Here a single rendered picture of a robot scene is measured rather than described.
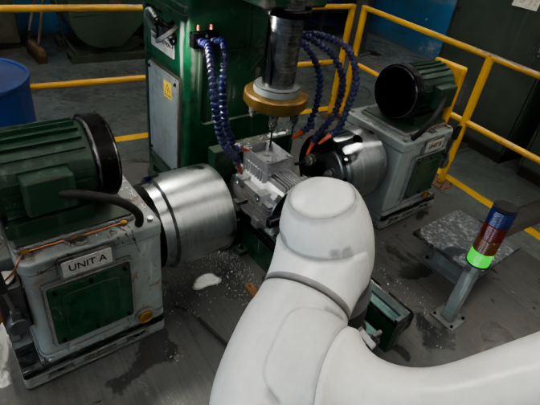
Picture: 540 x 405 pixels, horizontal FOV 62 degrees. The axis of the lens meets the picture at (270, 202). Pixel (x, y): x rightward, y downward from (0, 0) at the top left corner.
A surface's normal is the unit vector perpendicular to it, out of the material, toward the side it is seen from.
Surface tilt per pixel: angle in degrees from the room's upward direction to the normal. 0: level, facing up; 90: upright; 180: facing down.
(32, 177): 0
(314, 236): 77
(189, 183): 13
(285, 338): 22
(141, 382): 0
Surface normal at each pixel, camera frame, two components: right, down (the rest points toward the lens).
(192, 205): 0.50, -0.23
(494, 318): 0.12, -0.81
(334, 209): -0.02, -0.58
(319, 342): -0.15, -0.73
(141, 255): 0.60, 0.51
